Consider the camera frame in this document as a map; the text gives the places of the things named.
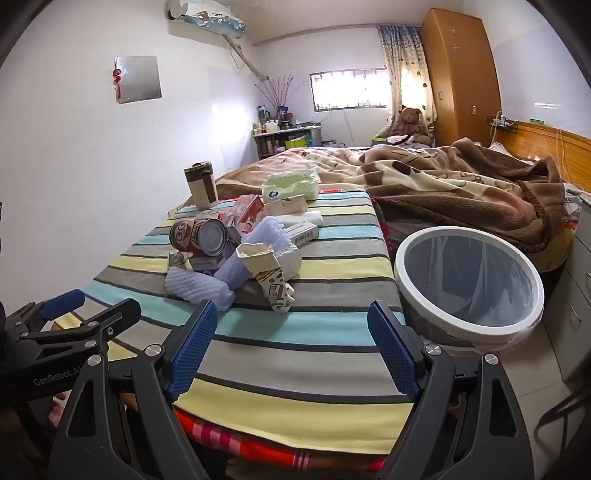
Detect striped cloth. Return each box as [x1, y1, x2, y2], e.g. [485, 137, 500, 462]
[69, 189, 416, 455]

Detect wooden wardrobe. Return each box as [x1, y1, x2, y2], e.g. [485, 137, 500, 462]
[419, 7, 502, 148]

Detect beige tissue pack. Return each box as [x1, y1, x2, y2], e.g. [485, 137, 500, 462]
[264, 194, 308, 217]

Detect white round trash bin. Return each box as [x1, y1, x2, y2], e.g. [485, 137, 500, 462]
[394, 226, 546, 361]

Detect brown teddy bear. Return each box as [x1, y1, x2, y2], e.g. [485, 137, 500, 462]
[390, 107, 432, 144]

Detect purple box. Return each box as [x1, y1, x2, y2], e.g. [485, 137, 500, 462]
[187, 251, 232, 278]

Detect white medicine box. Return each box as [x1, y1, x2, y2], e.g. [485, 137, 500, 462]
[284, 222, 319, 245]

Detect printed paper cup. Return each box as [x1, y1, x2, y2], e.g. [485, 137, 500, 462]
[235, 242, 296, 313]

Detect air conditioner pipe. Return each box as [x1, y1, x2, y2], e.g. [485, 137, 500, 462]
[224, 34, 271, 79]

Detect brown beige thermal mug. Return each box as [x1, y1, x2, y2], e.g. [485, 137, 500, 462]
[184, 161, 219, 209]

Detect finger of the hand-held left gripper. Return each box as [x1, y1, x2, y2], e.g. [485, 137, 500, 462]
[7, 288, 87, 334]
[19, 298, 142, 357]

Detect red drink carton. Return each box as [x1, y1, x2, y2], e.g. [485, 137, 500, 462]
[217, 195, 266, 236]

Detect green yellow tissue pack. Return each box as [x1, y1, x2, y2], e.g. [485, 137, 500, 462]
[261, 169, 319, 204]

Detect brown cartoon tin can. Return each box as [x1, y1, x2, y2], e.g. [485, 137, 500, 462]
[170, 218, 229, 257]

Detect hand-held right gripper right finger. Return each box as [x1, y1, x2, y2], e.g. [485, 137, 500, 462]
[367, 300, 536, 480]

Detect plain white paper cup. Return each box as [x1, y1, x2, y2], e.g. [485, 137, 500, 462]
[276, 244, 302, 283]

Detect wall air conditioner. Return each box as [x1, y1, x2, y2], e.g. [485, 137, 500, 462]
[166, 0, 245, 38]

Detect cluttered white shelf unit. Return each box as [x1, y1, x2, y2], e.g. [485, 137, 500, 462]
[252, 122, 324, 160]

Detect wooden headboard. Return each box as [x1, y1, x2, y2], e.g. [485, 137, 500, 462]
[489, 120, 591, 185]

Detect bare flower branches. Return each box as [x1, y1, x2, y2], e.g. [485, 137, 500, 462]
[255, 74, 305, 116]

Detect brown patterned blanket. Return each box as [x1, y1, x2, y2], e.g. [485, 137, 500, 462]
[215, 138, 566, 252]

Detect barred window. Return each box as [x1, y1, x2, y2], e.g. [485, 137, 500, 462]
[309, 68, 389, 112]

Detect patterned curtain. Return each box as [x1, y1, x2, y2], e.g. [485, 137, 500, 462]
[376, 25, 437, 127]

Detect black wall rack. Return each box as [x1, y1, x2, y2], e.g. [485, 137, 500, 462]
[487, 113, 520, 132]

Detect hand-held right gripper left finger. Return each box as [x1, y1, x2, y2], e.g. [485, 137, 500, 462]
[48, 300, 219, 480]

